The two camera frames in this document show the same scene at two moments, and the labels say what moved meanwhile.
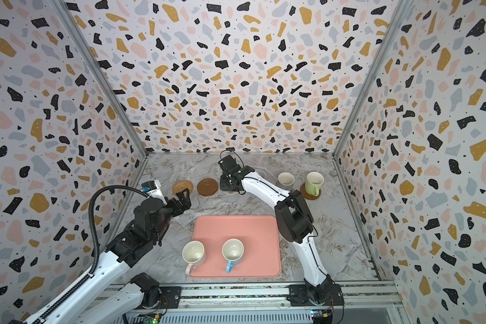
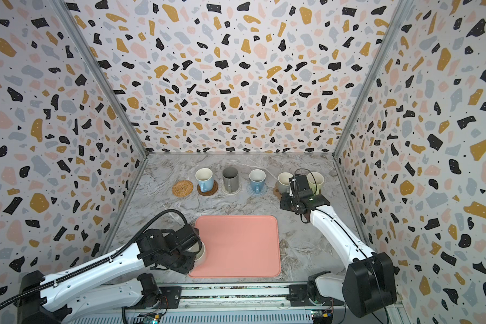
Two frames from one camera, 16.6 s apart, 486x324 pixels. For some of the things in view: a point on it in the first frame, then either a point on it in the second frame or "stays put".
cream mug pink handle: x=193 y=254 stays put
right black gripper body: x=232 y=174 → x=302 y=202
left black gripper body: x=172 y=210 → x=185 y=260
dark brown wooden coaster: x=207 y=187 stays put
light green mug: x=314 y=181 stays put
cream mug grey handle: x=285 y=180 stays put
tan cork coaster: x=181 y=185 stays put
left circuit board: x=152 y=318 stays put
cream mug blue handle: x=232 y=250 → x=205 y=177
